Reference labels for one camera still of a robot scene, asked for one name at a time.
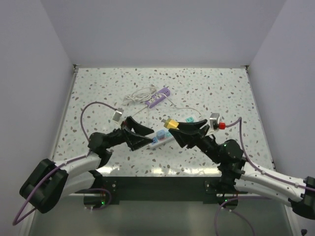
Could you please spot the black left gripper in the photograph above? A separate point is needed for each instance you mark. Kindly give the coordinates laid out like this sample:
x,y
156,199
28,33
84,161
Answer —
x,y
135,142

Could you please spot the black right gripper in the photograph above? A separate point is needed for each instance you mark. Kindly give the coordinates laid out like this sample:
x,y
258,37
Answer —
x,y
184,137

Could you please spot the yellow plug adapter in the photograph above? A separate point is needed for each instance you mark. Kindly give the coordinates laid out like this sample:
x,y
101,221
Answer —
x,y
170,123

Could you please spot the light blue plug adapter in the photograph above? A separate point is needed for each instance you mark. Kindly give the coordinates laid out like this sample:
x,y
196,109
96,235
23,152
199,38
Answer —
x,y
160,134

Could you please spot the white multicolour power strip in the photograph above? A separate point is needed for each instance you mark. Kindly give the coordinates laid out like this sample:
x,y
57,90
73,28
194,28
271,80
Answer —
x,y
168,137

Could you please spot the teal plug adapter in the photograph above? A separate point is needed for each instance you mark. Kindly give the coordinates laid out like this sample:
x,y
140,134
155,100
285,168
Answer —
x,y
189,119

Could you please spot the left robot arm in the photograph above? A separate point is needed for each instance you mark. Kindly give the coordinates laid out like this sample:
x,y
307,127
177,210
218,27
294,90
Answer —
x,y
52,180

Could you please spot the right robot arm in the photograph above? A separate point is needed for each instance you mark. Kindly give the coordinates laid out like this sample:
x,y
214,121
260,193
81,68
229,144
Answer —
x,y
240,174

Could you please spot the purple power strip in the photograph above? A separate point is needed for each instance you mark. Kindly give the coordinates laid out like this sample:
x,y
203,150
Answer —
x,y
158,97

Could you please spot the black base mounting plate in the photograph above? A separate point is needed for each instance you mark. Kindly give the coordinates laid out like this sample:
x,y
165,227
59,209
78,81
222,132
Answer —
x,y
175,189

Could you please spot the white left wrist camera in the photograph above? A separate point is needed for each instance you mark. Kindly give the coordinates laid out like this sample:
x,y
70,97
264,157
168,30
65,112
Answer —
x,y
117,114

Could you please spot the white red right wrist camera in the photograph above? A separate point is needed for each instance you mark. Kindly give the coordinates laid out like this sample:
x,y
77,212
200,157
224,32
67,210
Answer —
x,y
215,123

